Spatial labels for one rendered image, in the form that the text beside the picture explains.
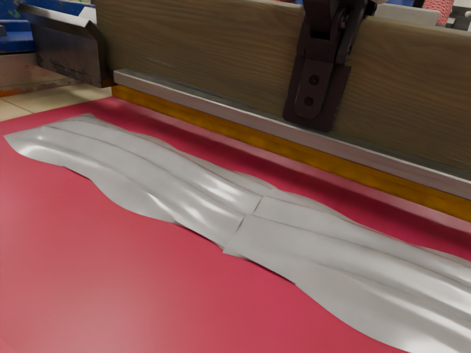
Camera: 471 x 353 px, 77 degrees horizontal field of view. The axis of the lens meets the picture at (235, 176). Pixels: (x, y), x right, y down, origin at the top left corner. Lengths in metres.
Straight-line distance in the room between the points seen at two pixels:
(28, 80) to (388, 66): 0.30
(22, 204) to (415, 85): 0.21
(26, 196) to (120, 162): 0.05
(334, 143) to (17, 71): 0.28
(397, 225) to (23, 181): 0.22
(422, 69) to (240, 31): 0.11
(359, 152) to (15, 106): 0.27
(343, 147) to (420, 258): 0.07
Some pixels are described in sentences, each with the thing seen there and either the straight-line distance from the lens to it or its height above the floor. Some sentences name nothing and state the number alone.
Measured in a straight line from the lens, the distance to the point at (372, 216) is 0.20.
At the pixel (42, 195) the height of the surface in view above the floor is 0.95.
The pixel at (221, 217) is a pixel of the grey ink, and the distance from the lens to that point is 0.16.
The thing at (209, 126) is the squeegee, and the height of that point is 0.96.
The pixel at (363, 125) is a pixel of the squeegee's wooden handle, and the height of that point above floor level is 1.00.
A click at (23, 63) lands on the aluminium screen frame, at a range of 0.35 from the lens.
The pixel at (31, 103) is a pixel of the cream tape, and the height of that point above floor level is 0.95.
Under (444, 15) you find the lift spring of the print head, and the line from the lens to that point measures 0.68.
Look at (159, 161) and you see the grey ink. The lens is 0.20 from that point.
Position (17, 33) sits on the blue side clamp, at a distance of 0.38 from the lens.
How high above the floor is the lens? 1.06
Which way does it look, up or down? 31 degrees down
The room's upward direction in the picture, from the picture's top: 9 degrees clockwise
